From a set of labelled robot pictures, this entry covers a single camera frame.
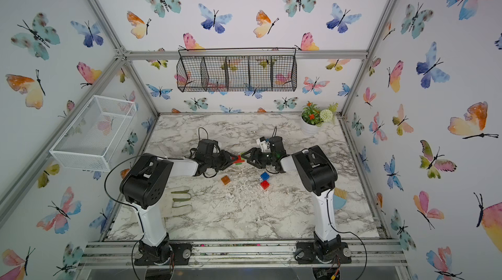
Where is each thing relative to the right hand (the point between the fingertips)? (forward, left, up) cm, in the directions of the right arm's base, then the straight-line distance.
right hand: (245, 156), depth 95 cm
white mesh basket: (-3, +63, +15) cm, 65 cm away
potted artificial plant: (+19, -32, +9) cm, 38 cm away
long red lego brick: (-1, +3, -1) cm, 3 cm away
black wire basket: (+35, +6, +25) cm, 43 cm away
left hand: (0, +3, -2) cm, 4 cm away
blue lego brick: (-8, -10, -4) cm, 13 cm away
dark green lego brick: (-1, +4, -5) cm, 6 cm away
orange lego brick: (-10, +9, -5) cm, 14 cm away
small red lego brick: (-12, -10, -4) cm, 16 cm away
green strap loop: (-17, +28, -6) cm, 33 cm away
